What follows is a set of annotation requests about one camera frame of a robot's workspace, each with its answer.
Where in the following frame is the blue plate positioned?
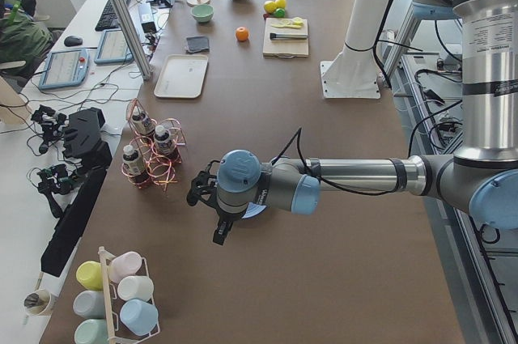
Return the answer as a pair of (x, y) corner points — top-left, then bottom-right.
(242, 202), (266, 219)

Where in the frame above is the wooden mug rack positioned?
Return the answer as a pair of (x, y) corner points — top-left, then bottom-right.
(98, 246), (162, 344)

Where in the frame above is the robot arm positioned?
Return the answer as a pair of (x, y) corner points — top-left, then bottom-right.
(187, 0), (517, 244)

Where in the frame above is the black keyboard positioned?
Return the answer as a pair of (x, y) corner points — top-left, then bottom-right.
(95, 0), (131, 32)

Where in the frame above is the white mug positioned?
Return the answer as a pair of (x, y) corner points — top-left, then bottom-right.
(117, 275), (155, 302)

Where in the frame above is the black computer mouse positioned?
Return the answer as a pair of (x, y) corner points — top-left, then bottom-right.
(63, 36), (83, 47)

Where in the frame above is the cream rabbit tray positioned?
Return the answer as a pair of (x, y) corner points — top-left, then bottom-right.
(154, 54), (209, 99)

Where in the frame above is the grey folded cloth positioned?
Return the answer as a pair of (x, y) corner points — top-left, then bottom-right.
(186, 36), (210, 53)

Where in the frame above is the copper wire bottle rack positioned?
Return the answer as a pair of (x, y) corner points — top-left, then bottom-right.
(121, 99), (186, 191)

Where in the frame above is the orange mandarin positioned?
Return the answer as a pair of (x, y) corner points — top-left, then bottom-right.
(235, 27), (249, 42)

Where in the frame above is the tea bottle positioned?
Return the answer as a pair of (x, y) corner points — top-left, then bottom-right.
(122, 144), (149, 186)
(131, 109), (154, 136)
(154, 125), (175, 157)

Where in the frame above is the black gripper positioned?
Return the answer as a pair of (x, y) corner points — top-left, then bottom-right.
(186, 159), (235, 245)

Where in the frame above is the green lime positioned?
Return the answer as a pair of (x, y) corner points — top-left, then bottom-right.
(273, 8), (286, 18)

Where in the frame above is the green bowl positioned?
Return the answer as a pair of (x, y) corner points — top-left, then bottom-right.
(191, 4), (214, 23)

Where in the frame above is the yellow mug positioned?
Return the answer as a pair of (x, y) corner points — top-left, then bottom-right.
(76, 261), (103, 291)

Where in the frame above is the blue teach pendant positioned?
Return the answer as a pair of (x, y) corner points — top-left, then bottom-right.
(38, 49), (89, 90)
(94, 29), (134, 66)

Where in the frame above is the blue mug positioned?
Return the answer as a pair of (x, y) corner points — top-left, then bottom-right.
(119, 299), (159, 336)

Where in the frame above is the steel muddler with black tip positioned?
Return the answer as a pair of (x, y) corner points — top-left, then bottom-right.
(269, 32), (308, 40)

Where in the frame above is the wooden cutting board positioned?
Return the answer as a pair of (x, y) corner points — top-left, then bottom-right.
(262, 17), (309, 58)

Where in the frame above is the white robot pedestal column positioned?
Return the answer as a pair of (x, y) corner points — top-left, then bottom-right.
(321, 0), (392, 99)

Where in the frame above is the pink mug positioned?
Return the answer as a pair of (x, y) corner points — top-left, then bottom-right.
(108, 251), (142, 283)

